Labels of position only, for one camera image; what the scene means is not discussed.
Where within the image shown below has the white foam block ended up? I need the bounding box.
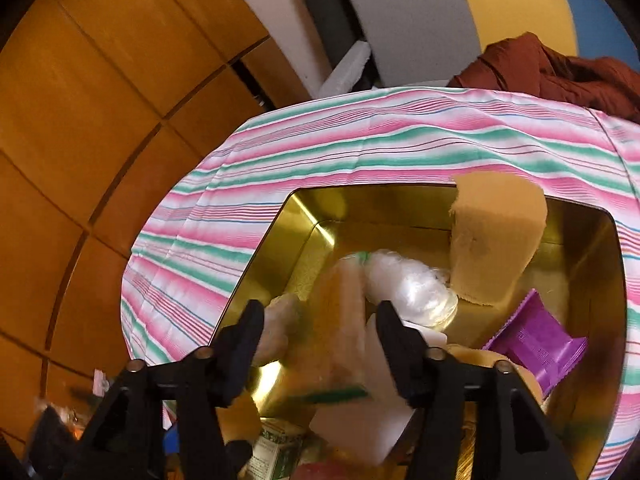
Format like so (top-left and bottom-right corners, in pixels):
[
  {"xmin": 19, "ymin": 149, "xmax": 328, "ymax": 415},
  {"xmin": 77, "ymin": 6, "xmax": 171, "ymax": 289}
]
[{"xmin": 308, "ymin": 314, "xmax": 449, "ymax": 466}]

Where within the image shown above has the grey yellow blue chair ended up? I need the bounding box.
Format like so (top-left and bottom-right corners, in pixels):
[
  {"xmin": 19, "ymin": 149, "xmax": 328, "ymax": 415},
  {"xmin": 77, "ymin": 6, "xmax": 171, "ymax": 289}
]
[{"xmin": 350, "ymin": 0, "xmax": 639, "ymax": 87}]

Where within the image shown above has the black rolled mat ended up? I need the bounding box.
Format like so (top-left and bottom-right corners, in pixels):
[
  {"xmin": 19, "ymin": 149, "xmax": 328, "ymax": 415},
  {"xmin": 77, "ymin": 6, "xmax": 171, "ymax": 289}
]
[{"xmin": 303, "ymin": 0, "xmax": 364, "ymax": 68}]

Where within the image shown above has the striped pink green tablecloth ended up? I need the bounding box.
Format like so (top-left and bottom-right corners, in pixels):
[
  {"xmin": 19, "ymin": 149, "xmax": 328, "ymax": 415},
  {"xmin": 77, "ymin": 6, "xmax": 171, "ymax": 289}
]
[{"xmin": 120, "ymin": 87, "xmax": 639, "ymax": 479}]

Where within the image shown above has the white chair armrest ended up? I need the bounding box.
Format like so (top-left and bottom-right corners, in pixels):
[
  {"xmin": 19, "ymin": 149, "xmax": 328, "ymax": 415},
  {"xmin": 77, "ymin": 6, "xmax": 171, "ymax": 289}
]
[{"xmin": 318, "ymin": 40, "xmax": 371, "ymax": 99}]

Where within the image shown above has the wooden wardrobe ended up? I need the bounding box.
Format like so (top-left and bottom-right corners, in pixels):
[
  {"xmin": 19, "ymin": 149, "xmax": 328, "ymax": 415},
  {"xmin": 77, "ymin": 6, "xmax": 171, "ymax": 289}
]
[{"xmin": 1, "ymin": 0, "xmax": 308, "ymax": 452}]

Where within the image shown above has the green white small carton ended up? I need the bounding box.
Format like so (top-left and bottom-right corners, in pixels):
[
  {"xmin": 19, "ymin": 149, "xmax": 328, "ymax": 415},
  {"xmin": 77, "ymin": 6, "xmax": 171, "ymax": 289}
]
[{"xmin": 244, "ymin": 418, "xmax": 306, "ymax": 480}]

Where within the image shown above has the gold metal tin tray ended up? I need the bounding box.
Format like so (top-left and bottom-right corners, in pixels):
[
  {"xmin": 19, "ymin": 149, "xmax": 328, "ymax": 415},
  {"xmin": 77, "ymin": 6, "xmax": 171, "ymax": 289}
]
[{"xmin": 221, "ymin": 184, "xmax": 627, "ymax": 479}]

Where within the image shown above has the clear plastic bag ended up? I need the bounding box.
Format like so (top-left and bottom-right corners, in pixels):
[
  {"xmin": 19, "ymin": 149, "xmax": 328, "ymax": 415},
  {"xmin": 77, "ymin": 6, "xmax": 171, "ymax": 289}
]
[{"xmin": 363, "ymin": 250, "xmax": 458, "ymax": 330}]

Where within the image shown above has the dark red garment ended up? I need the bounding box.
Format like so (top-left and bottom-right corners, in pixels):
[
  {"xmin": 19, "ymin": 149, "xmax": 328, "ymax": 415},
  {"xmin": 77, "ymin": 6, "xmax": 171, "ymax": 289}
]
[{"xmin": 448, "ymin": 32, "xmax": 640, "ymax": 122}]

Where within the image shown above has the purple packet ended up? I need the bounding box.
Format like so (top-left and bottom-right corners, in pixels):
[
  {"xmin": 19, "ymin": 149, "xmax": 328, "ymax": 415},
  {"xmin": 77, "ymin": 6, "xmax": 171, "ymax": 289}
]
[{"xmin": 483, "ymin": 289, "xmax": 588, "ymax": 398}]

